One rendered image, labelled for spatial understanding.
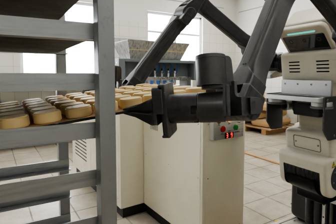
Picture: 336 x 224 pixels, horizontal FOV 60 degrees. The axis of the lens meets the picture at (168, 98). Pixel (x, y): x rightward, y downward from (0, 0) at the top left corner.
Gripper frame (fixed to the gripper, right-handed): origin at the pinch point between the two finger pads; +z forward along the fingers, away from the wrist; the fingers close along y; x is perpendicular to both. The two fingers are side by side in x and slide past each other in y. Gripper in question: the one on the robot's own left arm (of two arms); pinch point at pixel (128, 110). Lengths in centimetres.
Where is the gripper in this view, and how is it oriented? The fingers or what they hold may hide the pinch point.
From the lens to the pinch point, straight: 60.1
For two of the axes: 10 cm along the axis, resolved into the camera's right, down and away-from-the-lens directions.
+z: -9.6, 0.5, 2.8
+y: 0.9, 9.9, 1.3
